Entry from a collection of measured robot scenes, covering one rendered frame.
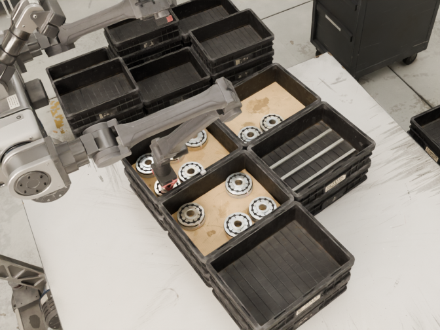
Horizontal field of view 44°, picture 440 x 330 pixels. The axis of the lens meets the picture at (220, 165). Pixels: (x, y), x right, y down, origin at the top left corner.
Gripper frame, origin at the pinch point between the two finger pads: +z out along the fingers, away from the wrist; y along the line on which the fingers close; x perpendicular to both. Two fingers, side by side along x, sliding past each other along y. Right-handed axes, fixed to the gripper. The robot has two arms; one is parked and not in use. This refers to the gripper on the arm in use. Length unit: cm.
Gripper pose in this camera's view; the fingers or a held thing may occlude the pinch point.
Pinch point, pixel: (167, 184)
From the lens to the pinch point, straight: 206.4
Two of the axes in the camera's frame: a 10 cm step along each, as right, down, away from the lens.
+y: -4.9, -6.8, 5.6
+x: -8.7, 4.2, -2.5
